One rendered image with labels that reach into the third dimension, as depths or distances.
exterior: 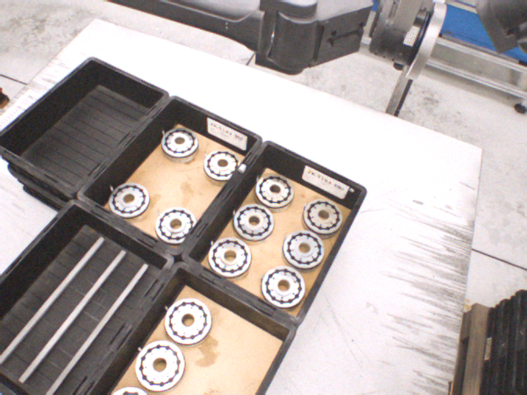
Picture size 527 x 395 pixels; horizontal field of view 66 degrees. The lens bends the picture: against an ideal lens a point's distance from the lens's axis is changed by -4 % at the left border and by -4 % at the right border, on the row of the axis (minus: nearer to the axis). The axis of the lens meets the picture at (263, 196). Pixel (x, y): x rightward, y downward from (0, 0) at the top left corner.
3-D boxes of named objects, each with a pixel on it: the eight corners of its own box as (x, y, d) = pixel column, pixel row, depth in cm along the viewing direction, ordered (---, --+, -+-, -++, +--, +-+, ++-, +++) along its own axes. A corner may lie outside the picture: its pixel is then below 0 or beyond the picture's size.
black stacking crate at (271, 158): (262, 164, 121) (266, 139, 112) (356, 211, 116) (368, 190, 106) (183, 277, 102) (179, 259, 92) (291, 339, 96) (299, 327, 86)
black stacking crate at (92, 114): (99, 85, 133) (91, 56, 123) (175, 121, 127) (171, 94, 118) (6, 170, 113) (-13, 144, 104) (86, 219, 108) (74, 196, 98)
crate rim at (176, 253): (172, 99, 119) (172, 92, 117) (264, 143, 113) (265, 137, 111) (76, 201, 99) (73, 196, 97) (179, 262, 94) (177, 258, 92)
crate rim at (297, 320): (265, 143, 113) (266, 137, 111) (367, 193, 108) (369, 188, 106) (179, 262, 94) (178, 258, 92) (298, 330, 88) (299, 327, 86)
